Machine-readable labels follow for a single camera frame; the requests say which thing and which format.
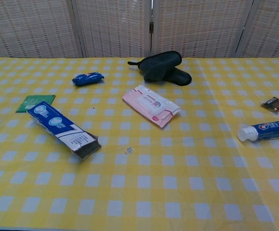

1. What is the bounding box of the blue white toothpaste box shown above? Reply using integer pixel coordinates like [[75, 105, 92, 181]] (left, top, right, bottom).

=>
[[26, 101, 102, 160]]

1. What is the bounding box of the blue white toothpaste tube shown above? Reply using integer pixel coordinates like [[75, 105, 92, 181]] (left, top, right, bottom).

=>
[[237, 119, 279, 142]]

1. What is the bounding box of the pink wet wipes pack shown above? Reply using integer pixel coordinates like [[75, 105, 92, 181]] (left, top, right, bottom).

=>
[[121, 84, 182, 130]]

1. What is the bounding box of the black zip pouch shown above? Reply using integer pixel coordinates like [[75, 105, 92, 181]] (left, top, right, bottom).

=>
[[127, 50, 193, 86]]

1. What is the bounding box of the blue snack packet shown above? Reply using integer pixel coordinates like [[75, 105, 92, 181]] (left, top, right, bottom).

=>
[[72, 71, 105, 88]]

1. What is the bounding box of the yellow white checked tablecloth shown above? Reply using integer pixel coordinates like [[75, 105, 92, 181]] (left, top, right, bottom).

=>
[[0, 57, 279, 231]]

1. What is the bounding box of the woven folding screen panel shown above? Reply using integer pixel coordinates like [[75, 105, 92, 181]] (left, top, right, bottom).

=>
[[151, 0, 254, 58], [235, 0, 279, 58], [0, 0, 86, 60], [71, 0, 154, 58]]

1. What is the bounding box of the green flat sachet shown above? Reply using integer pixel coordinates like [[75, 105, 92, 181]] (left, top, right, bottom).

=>
[[15, 94, 56, 114]]

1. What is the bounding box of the brown snack packet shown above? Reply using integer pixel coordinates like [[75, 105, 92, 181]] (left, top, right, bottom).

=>
[[260, 96, 279, 113]]

